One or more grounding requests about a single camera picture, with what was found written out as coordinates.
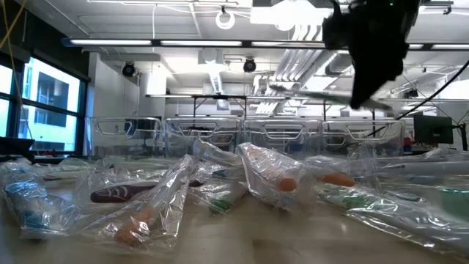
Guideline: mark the purple white toothbrush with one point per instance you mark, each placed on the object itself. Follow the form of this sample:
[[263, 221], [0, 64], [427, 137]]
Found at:
[[121, 192]]

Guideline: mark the black monitor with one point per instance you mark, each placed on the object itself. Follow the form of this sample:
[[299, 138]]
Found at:
[[434, 130]]

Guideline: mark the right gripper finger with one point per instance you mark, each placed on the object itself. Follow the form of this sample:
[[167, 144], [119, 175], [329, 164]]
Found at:
[[373, 80]]

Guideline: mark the clear plastic bin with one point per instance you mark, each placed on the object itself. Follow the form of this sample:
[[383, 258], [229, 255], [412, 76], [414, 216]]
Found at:
[[256, 141], [95, 146], [395, 143], [176, 141]]

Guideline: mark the dark flat object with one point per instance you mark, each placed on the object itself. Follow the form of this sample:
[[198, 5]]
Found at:
[[14, 144]]

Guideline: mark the long ceiling light bar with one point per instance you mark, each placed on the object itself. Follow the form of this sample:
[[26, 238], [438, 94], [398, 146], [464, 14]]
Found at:
[[110, 42]]

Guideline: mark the white ceiling duct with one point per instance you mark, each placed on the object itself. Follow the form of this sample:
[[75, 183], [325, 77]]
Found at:
[[216, 80]]

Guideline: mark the black ceiling spotlight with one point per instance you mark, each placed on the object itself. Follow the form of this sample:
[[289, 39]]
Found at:
[[249, 65], [128, 69]]

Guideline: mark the large window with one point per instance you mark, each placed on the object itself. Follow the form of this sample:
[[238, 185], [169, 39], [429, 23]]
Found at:
[[51, 91]]

